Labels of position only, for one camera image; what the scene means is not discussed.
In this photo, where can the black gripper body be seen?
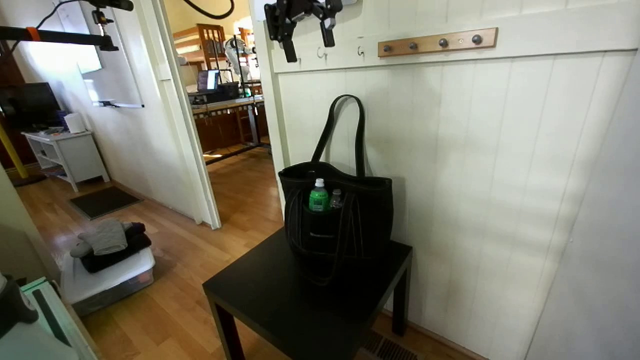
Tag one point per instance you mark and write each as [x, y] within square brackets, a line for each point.
[280, 13]

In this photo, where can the green bottle white cap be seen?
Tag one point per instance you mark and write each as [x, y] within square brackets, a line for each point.
[318, 198]

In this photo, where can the black tote bag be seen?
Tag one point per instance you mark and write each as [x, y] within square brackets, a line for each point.
[363, 212]

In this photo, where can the laptop screen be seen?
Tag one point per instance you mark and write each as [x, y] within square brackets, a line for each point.
[210, 81]

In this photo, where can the wooden shelf unit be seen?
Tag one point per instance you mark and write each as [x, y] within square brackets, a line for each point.
[200, 46]

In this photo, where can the dark wooden counter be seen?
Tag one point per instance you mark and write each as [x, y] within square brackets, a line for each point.
[221, 126]

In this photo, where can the wooden peg rack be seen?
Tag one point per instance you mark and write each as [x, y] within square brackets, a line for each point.
[461, 41]

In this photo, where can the clear bottle dark cap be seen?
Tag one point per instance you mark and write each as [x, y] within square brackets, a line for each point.
[336, 198]

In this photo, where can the black stand bar orange clip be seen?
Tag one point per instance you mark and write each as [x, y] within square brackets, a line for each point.
[67, 37]

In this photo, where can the white box on cabinet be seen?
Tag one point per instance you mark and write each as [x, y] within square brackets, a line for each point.
[74, 122]

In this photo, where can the dark door mat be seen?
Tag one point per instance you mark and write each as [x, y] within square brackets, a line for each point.
[102, 200]

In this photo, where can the white small cabinet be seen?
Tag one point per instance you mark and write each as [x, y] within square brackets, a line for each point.
[72, 156]

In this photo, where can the black side table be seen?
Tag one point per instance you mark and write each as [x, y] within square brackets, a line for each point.
[293, 300]

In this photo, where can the black folded cloth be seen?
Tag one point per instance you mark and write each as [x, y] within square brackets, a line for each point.
[130, 250]

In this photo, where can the black monitor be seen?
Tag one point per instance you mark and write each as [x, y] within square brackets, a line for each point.
[33, 107]

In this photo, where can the grey folded cloth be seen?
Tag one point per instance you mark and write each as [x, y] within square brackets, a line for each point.
[107, 239]

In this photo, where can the yellow pole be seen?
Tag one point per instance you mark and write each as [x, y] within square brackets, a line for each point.
[13, 152]

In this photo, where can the white flat box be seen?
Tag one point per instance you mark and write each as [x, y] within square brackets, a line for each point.
[107, 283]

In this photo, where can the floor vent grille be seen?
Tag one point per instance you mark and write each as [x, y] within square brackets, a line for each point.
[391, 349]

